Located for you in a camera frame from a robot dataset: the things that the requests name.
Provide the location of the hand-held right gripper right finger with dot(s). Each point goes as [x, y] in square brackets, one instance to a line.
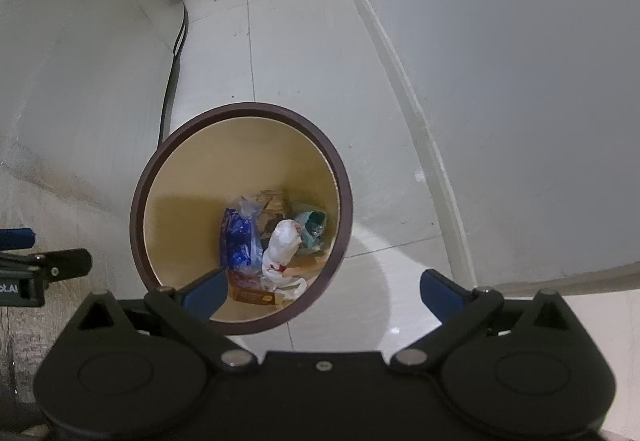
[442, 293]

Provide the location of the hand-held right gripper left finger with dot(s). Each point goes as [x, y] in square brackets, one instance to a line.
[205, 291]

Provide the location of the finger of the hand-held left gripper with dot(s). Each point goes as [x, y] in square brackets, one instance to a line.
[65, 263]
[17, 238]

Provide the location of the orange-brown small box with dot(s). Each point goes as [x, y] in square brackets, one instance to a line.
[250, 295]

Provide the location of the blue plastic bag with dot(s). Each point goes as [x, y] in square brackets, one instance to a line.
[237, 236]

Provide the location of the white paper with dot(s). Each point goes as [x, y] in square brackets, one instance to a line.
[294, 287]

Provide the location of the white plastic bag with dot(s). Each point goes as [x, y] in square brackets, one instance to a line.
[280, 241]

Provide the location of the beige bin with brown rim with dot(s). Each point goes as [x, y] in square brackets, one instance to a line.
[200, 171]

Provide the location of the crumpled brown paper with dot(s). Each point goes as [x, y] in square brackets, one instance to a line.
[272, 202]

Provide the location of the white and teal packet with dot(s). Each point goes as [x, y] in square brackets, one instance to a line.
[312, 223]

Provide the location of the white baseboard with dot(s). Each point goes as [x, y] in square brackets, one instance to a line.
[400, 86]

